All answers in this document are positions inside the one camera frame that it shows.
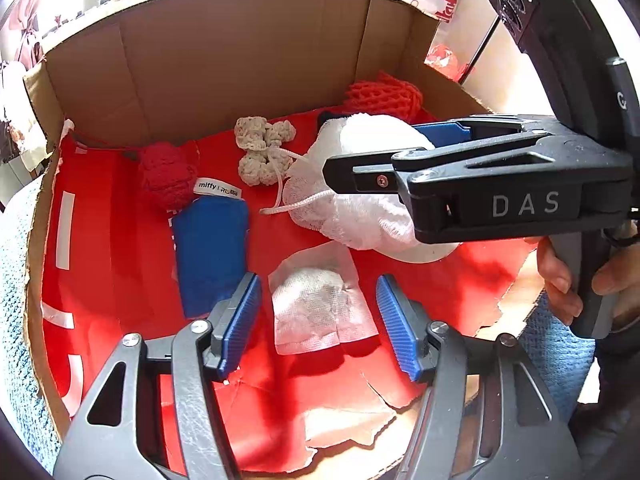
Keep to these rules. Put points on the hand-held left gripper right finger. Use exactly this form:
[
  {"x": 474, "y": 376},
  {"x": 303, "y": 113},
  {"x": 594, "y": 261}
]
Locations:
[{"x": 395, "y": 325}]

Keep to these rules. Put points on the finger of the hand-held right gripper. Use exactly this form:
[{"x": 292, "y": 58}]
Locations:
[
  {"x": 440, "y": 132},
  {"x": 360, "y": 175}
]

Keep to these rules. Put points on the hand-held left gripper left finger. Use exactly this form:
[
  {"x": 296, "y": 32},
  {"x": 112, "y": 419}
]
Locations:
[{"x": 240, "y": 320}]

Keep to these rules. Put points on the white mesh bath puff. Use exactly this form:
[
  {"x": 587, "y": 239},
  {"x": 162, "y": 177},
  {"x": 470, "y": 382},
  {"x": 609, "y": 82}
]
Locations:
[{"x": 350, "y": 195}]

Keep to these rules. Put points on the blue cloth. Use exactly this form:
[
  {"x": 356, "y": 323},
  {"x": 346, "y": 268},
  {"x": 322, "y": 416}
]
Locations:
[{"x": 212, "y": 247}]

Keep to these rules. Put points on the white sachet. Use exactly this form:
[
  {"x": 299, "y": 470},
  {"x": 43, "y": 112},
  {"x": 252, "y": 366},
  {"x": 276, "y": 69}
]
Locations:
[{"x": 317, "y": 300}]

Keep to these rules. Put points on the beige crochet piece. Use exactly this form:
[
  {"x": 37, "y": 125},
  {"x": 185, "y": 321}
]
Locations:
[{"x": 262, "y": 147}]

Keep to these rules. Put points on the cardboard box with red lining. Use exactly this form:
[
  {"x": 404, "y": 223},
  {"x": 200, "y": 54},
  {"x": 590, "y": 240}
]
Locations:
[{"x": 200, "y": 110}]

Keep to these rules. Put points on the person's right hand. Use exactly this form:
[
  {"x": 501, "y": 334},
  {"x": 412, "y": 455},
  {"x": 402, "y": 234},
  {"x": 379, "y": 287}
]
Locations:
[{"x": 557, "y": 272}]

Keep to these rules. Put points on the red foam net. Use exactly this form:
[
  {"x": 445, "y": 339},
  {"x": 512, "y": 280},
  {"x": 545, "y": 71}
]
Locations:
[{"x": 382, "y": 97}]

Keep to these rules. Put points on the red plastic bag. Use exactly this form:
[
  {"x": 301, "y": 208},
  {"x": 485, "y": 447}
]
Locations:
[{"x": 447, "y": 60}]

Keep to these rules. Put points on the red knitted ball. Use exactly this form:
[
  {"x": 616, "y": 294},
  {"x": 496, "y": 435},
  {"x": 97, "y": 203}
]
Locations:
[{"x": 165, "y": 175}]

